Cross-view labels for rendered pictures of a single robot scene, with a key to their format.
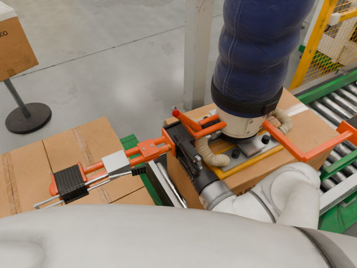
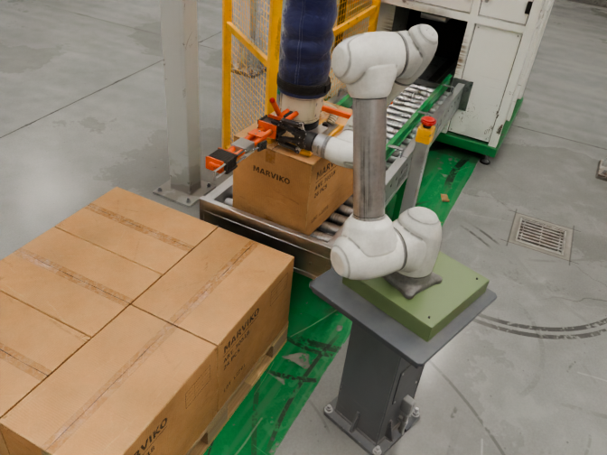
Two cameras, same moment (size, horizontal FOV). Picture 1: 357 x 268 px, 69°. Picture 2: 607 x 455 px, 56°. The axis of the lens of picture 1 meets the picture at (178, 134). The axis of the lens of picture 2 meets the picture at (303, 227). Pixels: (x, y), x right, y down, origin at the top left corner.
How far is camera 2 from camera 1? 1.69 m
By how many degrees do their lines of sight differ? 29
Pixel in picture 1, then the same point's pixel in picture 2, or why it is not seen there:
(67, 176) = (219, 154)
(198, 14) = (185, 51)
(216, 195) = (324, 138)
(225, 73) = (295, 67)
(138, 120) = not seen: hidden behind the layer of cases
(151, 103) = not seen: hidden behind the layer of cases
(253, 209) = (350, 134)
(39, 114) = not seen: outside the picture
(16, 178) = (60, 264)
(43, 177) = (95, 254)
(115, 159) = (242, 142)
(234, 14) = (298, 24)
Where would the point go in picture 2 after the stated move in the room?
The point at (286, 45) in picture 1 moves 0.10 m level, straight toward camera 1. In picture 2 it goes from (330, 39) to (334, 48)
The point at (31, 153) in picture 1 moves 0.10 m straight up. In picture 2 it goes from (54, 240) to (51, 221)
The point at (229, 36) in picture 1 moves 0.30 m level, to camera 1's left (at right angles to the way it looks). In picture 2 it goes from (294, 40) to (225, 49)
